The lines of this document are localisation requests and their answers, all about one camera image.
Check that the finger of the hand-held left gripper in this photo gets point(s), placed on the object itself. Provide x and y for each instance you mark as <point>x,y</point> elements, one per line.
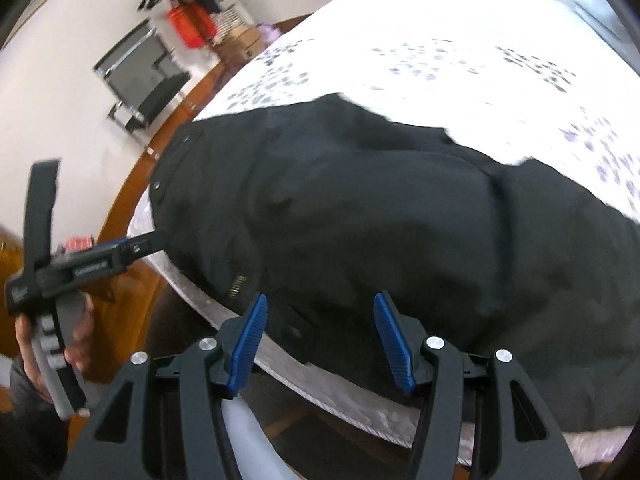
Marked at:
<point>145,244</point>

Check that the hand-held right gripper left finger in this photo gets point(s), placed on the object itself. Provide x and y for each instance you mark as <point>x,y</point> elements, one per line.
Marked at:
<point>247,345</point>

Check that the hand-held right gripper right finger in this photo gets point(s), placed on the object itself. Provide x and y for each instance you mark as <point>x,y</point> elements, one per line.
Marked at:
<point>395,345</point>

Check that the black jacket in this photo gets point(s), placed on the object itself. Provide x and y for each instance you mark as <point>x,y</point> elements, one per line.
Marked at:
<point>360,220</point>

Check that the person's left forearm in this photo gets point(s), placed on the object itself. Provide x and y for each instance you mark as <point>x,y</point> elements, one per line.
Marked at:
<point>30,430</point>

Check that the person's left hand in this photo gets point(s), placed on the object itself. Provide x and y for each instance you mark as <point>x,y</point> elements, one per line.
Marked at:
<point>80,335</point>

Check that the white plastic object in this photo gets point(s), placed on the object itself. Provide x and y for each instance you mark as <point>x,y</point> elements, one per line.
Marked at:
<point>250,440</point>

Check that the cardboard box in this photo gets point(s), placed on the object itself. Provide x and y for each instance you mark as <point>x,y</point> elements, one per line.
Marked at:
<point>240,40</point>

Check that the red plastic basket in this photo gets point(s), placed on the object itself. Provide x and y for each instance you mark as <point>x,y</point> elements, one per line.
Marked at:
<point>187,22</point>

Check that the white floral bed quilt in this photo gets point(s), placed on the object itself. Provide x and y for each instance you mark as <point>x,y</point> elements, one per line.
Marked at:
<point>450,60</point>

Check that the wooden bed frame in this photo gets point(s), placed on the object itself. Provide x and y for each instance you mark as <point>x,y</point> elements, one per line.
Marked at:
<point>165,125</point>

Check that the black metal-frame chair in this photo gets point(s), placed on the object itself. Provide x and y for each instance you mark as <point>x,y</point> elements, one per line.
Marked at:
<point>140,77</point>

